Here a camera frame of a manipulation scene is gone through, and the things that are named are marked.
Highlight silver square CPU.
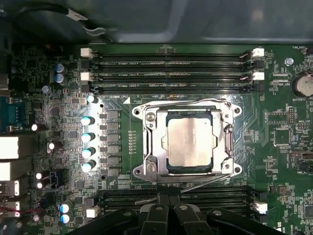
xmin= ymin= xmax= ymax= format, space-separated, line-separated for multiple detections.
xmin=165 ymin=110 xmax=214 ymax=174

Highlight green motherboard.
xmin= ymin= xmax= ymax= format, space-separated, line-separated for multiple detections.
xmin=0 ymin=43 xmax=313 ymax=235

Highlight CPU socket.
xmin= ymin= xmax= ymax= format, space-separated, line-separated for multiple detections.
xmin=131 ymin=97 xmax=243 ymax=184

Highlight thick black cable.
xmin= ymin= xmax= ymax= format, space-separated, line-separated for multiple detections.
xmin=13 ymin=3 xmax=107 ymax=37

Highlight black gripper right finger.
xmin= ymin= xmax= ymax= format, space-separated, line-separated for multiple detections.
xmin=170 ymin=192 xmax=279 ymax=235

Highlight blue serial port connector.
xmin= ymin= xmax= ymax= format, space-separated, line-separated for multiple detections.
xmin=0 ymin=96 xmax=26 ymax=133

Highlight silver metal port housing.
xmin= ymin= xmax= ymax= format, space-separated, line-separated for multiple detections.
xmin=0 ymin=136 xmax=20 ymax=160
xmin=0 ymin=180 xmax=21 ymax=196
xmin=0 ymin=161 xmax=19 ymax=182

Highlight round coin cell battery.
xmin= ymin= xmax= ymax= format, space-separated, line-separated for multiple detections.
xmin=292 ymin=71 xmax=313 ymax=99

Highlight RAM slot black clips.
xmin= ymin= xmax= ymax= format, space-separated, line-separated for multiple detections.
xmin=79 ymin=81 xmax=266 ymax=94
xmin=84 ymin=185 xmax=268 ymax=207
xmin=79 ymin=59 xmax=266 ymax=71

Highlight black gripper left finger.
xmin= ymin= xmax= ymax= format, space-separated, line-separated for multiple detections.
xmin=65 ymin=192 xmax=171 ymax=235

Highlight open black PC case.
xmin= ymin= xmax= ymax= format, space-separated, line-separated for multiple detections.
xmin=0 ymin=0 xmax=313 ymax=47

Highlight internal USB port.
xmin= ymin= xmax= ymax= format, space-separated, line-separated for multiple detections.
xmin=290 ymin=149 xmax=313 ymax=162

